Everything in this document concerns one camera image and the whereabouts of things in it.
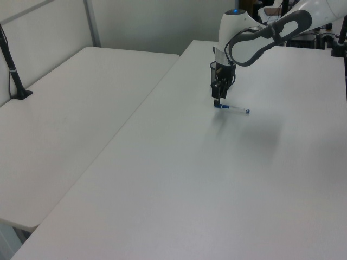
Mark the white side table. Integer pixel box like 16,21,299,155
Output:
0,46,181,232

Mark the grey partition frame post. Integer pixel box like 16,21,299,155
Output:
83,0,101,47

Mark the black mesh pen cup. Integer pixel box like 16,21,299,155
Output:
209,61,219,87

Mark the black camera pole with base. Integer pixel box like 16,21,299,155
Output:
0,23,34,100

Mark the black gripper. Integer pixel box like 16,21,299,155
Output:
210,62,236,108

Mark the blue and white marker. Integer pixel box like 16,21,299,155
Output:
214,103,250,116

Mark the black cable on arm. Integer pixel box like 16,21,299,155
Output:
224,25,264,66

